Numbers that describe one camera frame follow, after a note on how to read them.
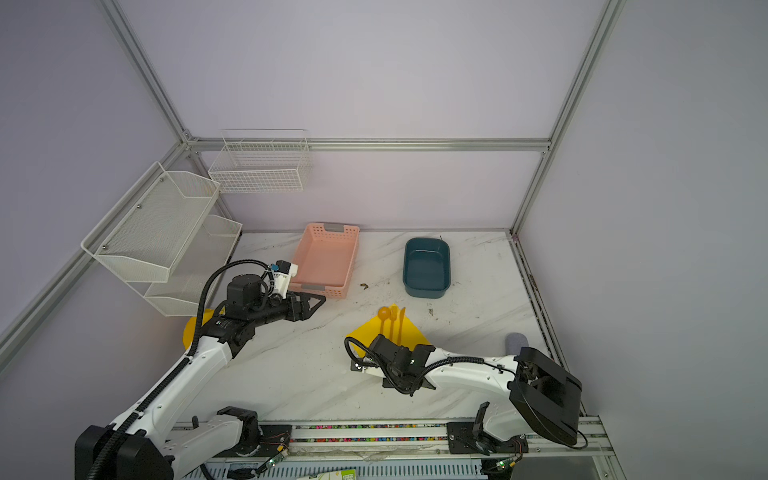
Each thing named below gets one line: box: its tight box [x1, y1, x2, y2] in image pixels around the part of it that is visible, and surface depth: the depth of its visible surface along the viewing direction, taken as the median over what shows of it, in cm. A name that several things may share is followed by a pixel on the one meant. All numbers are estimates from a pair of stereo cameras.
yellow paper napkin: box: [346, 310, 431, 360], surface depth 95 cm
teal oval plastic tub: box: [403, 237, 451, 299], surface depth 107 cm
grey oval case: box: [505, 332, 529, 356], surface depth 90 cm
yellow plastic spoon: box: [377, 306, 391, 336], surface depth 98 cm
